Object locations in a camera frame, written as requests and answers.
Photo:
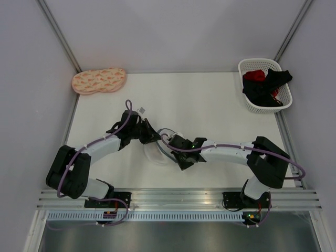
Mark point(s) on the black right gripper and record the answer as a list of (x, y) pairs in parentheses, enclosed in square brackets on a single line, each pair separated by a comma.
[(182, 165)]

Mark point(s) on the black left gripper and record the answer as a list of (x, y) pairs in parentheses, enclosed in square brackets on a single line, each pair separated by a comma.
[(150, 135)]

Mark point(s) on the round white mesh laundry bag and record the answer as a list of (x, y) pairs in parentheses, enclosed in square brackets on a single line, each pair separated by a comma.
[(159, 154)]

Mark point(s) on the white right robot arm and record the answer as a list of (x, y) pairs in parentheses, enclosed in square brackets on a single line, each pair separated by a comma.
[(267, 161)]

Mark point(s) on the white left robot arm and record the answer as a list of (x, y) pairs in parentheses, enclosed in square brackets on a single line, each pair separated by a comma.
[(69, 172)]

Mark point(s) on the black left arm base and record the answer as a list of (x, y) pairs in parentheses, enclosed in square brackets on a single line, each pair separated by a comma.
[(119, 200)]

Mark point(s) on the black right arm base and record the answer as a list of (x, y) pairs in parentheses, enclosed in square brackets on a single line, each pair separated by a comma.
[(232, 201)]

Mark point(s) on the pink patterned bra case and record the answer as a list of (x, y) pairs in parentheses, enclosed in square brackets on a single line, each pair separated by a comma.
[(93, 81)]

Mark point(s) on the black underwear garment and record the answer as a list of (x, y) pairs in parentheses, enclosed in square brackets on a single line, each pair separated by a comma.
[(264, 93)]

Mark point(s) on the white plastic basket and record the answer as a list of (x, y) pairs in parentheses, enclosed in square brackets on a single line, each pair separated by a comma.
[(264, 64)]

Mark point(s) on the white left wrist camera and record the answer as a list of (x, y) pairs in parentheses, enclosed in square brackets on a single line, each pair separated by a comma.
[(141, 111)]

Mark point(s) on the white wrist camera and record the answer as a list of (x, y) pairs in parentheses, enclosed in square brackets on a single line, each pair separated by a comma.
[(141, 111), (177, 133)]

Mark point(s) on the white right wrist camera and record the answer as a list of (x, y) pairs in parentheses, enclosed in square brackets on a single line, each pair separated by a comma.
[(177, 133)]

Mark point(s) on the aluminium mounting rail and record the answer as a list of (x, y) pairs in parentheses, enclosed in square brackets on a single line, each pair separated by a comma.
[(208, 199)]

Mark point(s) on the white slotted cable duct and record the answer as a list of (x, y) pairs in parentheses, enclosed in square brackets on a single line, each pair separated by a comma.
[(146, 216)]

